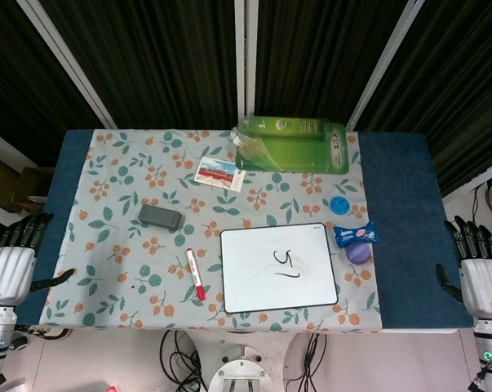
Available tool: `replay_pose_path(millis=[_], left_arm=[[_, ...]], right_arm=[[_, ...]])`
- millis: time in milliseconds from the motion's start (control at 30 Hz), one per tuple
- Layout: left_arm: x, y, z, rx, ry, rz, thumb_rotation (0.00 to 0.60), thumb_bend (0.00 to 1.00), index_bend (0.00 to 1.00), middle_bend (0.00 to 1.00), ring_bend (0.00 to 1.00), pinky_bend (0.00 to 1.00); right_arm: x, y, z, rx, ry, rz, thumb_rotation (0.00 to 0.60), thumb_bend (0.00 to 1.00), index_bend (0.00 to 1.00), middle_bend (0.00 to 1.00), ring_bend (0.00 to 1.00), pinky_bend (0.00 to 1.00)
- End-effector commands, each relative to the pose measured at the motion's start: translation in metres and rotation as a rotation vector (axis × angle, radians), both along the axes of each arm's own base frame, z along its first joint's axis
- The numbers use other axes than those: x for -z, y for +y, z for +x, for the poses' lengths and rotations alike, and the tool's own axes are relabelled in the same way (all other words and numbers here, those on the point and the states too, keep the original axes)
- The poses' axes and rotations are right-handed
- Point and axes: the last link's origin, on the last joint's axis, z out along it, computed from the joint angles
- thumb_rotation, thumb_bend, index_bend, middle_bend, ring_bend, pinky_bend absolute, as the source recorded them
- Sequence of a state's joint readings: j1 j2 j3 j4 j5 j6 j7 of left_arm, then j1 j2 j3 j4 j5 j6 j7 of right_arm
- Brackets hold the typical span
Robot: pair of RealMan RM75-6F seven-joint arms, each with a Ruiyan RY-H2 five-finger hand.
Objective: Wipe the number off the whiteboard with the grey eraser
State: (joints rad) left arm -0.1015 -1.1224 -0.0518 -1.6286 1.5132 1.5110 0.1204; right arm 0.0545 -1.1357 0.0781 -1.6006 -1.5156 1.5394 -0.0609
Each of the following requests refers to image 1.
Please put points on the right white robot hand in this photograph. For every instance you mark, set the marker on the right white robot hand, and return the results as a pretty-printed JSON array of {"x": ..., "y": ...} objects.
[{"x": 484, "y": 286}]

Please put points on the grey whiteboard eraser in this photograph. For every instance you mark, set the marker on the grey whiteboard eraser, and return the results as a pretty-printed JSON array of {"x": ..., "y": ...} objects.
[{"x": 160, "y": 216}]

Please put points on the red building postcard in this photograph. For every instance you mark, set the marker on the red building postcard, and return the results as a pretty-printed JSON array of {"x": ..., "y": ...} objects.
[{"x": 219, "y": 173}]

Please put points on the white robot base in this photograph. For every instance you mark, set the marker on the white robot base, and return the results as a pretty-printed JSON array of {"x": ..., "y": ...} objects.
[{"x": 239, "y": 373}]

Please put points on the cardboard box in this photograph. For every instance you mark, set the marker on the cardboard box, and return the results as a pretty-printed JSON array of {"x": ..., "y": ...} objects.
[{"x": 29, "y": 183}]

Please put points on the blue table mat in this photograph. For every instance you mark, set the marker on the blue table mat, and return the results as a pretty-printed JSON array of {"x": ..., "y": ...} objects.
[{"x": 404, "y": 228}]

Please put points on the large green plastic bottle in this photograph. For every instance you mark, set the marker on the large green plastic bottle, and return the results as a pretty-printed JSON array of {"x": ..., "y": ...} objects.
[{"x": 294, "y": 151}]

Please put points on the floral tablecloth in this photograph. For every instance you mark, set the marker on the floral tablecloth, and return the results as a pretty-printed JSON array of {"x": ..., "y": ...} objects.
[{"x": 127, "y": 175}]

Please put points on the blue round lid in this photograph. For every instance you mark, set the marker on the blue round lid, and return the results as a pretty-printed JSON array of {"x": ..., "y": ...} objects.
[{"x": 339, "y": 205}]

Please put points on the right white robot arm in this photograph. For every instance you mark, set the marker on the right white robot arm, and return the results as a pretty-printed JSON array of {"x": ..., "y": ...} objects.
[{"x": 490, "y": 343}]

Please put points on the red whiteboard marker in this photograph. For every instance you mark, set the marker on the red whiteboard marker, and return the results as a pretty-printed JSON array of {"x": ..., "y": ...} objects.
[{"x": 194, "y": 271}]

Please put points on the purple round ball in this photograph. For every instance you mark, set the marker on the purple round ball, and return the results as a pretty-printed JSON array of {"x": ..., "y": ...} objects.
[{"x": 357, "y": 255}]

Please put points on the white sneaker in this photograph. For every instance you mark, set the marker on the white sneaker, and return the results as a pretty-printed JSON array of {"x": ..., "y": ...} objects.
[{"x": 45, "y": 332}]

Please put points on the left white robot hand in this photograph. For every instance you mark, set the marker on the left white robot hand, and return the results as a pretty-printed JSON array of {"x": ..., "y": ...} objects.
[{"x": 9, "y": 273}]

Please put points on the blue cookie packet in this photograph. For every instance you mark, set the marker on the blue cookie packet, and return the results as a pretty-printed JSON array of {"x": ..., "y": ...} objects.
[{"x": 355, "y": 234}]

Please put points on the small white whiteboard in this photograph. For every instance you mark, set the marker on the small white whiteboard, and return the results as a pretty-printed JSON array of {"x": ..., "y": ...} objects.
[{"x": 270, "y": 281}]

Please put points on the white frame post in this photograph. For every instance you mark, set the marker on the white frame post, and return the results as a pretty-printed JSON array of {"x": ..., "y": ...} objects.
[
  {"x": 245, "y": 57},
  {"x": 70, "y": 65},
  {"x": 382, "y": 61}
]

